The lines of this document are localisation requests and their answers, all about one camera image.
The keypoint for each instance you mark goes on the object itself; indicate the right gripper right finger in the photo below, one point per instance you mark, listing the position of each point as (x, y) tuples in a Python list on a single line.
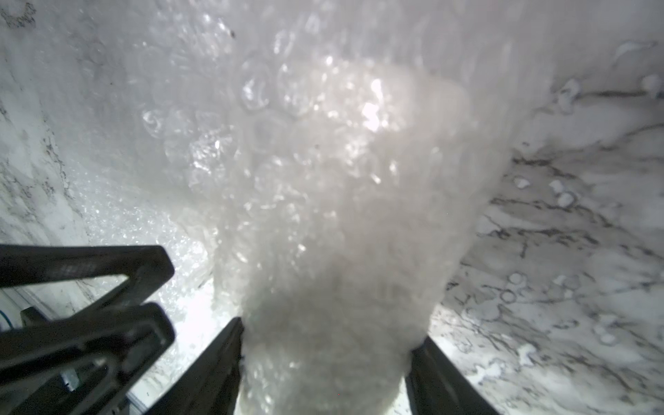
[(436, 387)]

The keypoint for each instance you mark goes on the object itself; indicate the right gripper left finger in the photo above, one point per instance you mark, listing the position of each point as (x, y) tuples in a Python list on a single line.
[(211, 385)]

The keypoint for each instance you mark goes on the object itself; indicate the clear bubble wrap sheet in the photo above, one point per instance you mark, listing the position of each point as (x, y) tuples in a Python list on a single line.
[(316, 167)]

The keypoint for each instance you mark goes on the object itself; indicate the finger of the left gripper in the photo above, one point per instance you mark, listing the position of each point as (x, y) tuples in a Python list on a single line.
[(146, 268), (82, 364)]

